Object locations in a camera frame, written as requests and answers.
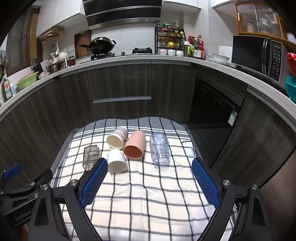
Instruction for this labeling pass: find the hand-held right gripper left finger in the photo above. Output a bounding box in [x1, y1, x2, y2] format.
[29, 158, 109, 241]

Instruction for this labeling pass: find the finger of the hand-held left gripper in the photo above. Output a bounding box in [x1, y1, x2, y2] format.
[0, 164, 23, 186]
[24, 168, 54, 187]

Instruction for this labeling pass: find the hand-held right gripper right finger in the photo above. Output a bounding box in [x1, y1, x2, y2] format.
[191, 157, 272, 241]

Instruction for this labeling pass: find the grey transparent cup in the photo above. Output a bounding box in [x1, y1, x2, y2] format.
[83, 145, 101, 172]

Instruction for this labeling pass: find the plain white cup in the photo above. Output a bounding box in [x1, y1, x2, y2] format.
[107, 149, 127, 173]

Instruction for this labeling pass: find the white patterned cup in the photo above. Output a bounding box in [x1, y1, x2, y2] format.
[107, 126, 128, 149]

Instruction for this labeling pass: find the pink cup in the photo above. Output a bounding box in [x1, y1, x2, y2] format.
[123, 130, 146, 160]

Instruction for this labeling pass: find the clear glass cup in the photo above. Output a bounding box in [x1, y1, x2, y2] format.
[149, 132, 169, 167]

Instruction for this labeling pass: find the checked white cloth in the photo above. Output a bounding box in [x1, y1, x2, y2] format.
[50, 117, 238, 241]

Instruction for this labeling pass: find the green label sticker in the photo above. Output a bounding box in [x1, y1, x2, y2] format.
[228, 110, 238, 127]

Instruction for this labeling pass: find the black built-in dishwasher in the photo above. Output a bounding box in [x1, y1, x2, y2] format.
[187, 72, 245, 164]

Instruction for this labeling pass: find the green dish soap bottle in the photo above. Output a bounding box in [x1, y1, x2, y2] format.
[3, 78, 12, 100]

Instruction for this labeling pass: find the green plastic basin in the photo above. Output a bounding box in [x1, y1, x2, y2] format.
[17, 72, 39, 91]

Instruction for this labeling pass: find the steel pot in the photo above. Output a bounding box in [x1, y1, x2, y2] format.
[47, 62, 61, 74]

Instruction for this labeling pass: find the teal plastic bag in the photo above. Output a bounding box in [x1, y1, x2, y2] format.
[285, 76, 296, 104]

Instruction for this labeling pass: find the brown wooden door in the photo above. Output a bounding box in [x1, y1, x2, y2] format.
[6, 7, 40, 78]

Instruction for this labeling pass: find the white rice cooker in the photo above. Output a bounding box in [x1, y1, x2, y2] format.
[218, 46, 233, 61]

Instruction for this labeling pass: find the group of seasoning bottles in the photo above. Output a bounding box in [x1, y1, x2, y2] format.
[185, 35, 206, 59]

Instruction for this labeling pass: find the black microwave oven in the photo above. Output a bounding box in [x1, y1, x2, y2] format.
[231, 35, 288, 82]

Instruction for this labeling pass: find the black wok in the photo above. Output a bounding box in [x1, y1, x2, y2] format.
[79, 37, 116, 55]

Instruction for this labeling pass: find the black gas hob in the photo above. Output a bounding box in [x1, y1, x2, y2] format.
[80, 47, 158, 64]

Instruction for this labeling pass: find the dark wooden cutting board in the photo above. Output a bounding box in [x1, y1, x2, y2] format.
[74, 30, 92, 58]

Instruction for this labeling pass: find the wooden hanging rack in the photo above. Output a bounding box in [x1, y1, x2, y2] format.
[42, 27, 65, 42]

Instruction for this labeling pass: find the red plastic bag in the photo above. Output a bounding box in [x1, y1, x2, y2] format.
[287, 52, 296, 76]

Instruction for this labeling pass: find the black spice rack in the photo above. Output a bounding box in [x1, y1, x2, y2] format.
[154, 25, 186, 56]

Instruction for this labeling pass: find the wooden glass-door cabinet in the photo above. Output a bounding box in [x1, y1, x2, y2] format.
[235, 2, 296, 45]

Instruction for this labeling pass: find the black range hood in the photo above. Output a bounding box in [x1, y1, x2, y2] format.
[83, 0, 162, 30]

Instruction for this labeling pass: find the grey drawer handle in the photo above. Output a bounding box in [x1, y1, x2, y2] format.
[92, 95, 152, 104]

